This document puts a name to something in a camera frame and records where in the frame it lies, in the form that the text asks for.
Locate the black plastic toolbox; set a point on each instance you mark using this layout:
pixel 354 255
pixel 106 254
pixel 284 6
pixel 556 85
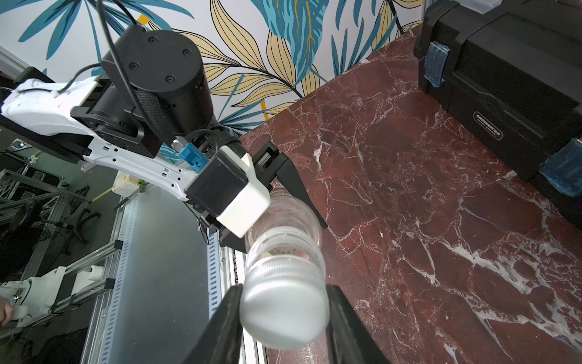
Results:
pixel 510 72

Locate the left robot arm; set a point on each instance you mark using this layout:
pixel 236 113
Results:
pixel 150 115

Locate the white bottle cap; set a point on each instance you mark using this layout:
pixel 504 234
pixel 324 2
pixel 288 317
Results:
pixel 284 303

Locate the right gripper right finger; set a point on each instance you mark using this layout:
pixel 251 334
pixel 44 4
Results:
pixel 348 340

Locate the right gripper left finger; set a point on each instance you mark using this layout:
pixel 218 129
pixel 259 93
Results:
pixel 221 340

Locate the aluminium front rail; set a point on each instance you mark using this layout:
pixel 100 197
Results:
pixel 163 279

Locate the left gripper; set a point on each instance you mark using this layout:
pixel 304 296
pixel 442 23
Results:
pixel 264 163

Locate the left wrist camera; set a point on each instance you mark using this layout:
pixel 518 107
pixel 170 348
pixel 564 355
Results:
pixel 225 186

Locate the small clear bottle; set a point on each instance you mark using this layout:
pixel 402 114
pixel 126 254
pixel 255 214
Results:
pixel 285 244

